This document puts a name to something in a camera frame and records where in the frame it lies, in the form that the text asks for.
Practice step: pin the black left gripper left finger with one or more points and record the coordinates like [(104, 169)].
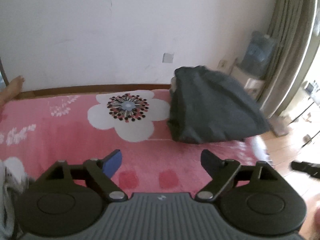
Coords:
[(67, 199)]

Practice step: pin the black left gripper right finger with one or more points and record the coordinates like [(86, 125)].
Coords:
[(254, 199)]

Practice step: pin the black garment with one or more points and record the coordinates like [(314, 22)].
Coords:
[(211, 106)]

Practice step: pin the grey white clothes pile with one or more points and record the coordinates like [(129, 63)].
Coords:
[(14, 181)]

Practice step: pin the pink floral blanket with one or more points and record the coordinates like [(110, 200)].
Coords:
[(75, 128)]

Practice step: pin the white water dispenser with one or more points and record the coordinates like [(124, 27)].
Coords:
[(250, 84)]

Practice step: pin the grey curtain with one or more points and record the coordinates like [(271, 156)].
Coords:
[(291, 27)]

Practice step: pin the wooden bed frame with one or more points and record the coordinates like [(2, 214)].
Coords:
[(92, 89)]

